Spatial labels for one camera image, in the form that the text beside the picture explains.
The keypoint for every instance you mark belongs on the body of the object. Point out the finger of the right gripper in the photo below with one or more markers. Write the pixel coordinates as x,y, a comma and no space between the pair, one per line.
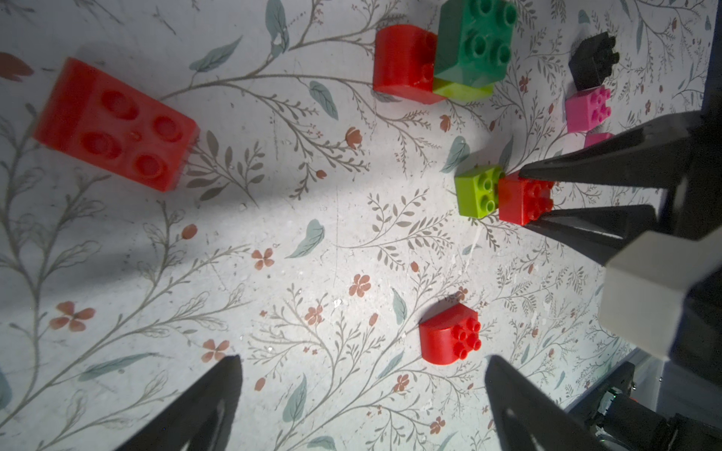
653,155
597,233

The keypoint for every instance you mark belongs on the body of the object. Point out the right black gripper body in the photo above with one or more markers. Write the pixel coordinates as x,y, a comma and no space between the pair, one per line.
697,346

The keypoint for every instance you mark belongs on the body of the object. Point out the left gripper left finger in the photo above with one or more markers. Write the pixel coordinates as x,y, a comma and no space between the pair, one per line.
201,418

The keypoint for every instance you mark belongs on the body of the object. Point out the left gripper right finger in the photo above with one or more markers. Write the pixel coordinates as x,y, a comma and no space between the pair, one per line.
525,418

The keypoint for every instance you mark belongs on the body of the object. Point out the magenta lego brick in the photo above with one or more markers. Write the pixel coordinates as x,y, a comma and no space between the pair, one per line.
587,109

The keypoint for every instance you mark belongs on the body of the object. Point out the light green lego brick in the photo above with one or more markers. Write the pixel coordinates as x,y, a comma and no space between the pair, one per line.
477,191
462,93

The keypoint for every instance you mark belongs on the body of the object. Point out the dark green lego brick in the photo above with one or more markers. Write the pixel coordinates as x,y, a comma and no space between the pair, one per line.
474,41

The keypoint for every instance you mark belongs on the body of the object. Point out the red lego brick long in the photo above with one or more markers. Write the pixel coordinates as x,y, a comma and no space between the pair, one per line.
102,121

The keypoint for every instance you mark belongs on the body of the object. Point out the pink lego brick small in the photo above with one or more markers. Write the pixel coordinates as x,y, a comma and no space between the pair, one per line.
592,139

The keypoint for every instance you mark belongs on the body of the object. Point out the black lego brick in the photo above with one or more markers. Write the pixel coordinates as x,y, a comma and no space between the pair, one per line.
593,61

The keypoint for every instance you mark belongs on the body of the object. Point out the red lego brick rounded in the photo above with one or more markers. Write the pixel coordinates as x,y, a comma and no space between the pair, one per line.
450,335

